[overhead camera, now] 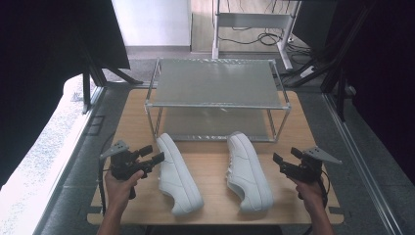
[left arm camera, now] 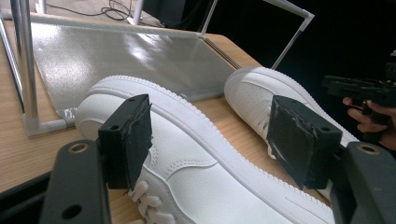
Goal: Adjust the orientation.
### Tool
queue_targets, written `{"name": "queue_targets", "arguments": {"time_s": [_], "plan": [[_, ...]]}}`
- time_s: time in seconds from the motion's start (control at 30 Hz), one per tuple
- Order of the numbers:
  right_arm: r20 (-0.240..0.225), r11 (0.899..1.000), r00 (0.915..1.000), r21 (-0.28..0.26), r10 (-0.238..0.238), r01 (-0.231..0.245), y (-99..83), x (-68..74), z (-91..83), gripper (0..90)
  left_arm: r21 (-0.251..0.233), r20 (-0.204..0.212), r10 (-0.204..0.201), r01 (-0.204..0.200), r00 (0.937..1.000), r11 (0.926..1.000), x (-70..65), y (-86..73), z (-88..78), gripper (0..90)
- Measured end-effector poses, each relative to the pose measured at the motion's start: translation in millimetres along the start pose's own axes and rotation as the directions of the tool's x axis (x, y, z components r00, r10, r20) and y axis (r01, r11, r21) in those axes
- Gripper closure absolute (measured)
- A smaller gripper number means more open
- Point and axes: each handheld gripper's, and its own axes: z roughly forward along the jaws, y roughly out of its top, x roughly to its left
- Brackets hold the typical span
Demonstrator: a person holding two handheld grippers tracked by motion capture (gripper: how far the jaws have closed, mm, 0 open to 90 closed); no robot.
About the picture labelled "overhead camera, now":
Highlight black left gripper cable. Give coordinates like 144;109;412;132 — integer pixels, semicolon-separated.
97;130;117;216

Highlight person's left hand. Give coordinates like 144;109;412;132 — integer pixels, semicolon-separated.
104;169;145;213

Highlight aluminium rail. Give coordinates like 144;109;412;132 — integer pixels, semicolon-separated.
322;92;407;235

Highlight white metal desk frame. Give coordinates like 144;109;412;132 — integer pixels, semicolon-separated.
211;0;301;71

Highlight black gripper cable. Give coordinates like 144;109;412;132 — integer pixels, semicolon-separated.
97;130;117;216
316;169;331;210

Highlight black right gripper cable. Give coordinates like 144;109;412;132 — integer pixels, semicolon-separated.
316;169;331;210

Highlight metal shoe rack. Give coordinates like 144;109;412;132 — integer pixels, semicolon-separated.
144;58;292;144

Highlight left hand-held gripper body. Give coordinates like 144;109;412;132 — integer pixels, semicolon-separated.
99;140;155;180

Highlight dark curtain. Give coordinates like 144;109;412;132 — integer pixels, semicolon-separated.
0;0;131;189

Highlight black metal stand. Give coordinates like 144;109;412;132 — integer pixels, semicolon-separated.
75;32;145;115
282;3;376;122

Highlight black floor cables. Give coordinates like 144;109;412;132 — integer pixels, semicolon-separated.
217;25;314;67

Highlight white power strip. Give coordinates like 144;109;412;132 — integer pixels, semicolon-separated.
299;66;316;78

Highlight person's right hand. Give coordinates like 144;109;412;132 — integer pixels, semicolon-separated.
292;179;325;213

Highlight white sneaker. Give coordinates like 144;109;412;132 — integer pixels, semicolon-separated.
226;131;275;213
156;132;206;217

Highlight white wall panel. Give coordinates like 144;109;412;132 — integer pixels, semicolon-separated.
111;0;193;47

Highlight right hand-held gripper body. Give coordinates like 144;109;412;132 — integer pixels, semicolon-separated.
279;146;343;184

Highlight dark monitor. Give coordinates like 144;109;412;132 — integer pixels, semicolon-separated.
291;0;338;51

